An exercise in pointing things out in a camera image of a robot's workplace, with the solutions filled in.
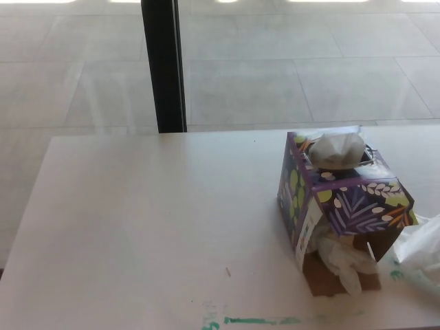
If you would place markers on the purple leaf-print tissue box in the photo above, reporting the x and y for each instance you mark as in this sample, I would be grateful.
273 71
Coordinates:
354 206

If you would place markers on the black window frame post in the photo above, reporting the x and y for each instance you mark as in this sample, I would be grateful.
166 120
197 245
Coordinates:
165 65

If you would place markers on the white bunched next tissue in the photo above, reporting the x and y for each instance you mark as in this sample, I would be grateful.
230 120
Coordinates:
337 149

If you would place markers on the white pulled facial tissue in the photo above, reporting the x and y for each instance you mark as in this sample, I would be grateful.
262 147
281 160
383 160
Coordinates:
421 247

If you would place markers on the crumpled white tissue bunch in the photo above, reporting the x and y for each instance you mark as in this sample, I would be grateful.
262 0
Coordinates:
343 261

